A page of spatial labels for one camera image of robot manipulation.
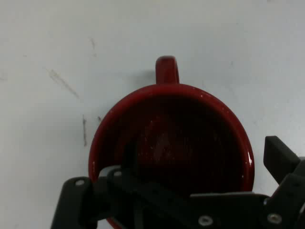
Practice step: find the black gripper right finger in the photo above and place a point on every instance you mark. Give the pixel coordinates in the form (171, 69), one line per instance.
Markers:
(290, 190)

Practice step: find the red ceramic mug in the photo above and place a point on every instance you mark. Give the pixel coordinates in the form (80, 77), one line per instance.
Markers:
(166, 69)

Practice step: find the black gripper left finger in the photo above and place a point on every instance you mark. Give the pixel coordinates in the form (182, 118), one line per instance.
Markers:
(78, 205)

